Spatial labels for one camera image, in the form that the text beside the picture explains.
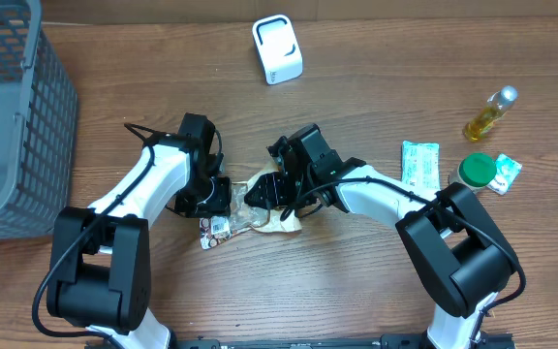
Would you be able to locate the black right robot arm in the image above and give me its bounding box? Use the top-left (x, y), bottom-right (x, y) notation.
top-left (244, 124), bottom-right (526, 348)

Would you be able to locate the green tissue pack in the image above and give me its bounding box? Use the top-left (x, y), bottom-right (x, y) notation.
top-left (487, 153), bottom-right (522, 195)

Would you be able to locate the white barcode scanner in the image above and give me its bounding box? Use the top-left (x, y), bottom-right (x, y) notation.
top-left (252, 15), bottom-right (303, 85)

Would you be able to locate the brown white snack bag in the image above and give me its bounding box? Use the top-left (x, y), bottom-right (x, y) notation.
top-left (200, 161), bottom-right (302, 250)

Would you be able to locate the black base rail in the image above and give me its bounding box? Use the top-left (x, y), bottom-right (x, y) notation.
top-left (84, 332), bottom-right (517, 349)

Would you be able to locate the grey plastic mesh basket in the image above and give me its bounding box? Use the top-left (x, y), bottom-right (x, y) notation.
top-left (0, 0), bottom-right (78, 239)

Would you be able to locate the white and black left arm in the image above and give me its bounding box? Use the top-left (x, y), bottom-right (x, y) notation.
top-left (32, 113), bottom-right (232, 348)

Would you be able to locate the green white Knorr jar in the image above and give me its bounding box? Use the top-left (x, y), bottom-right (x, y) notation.
top-left (448, 152), bottom-right (496, 193)

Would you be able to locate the teal wet wipes packet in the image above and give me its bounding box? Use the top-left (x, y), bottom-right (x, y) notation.
top-left (401, 141), bottom-right (440, 190)

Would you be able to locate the yellow Vim bottle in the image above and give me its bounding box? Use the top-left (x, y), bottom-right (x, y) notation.
top-left (463, 85), bottom-right (518, 142)

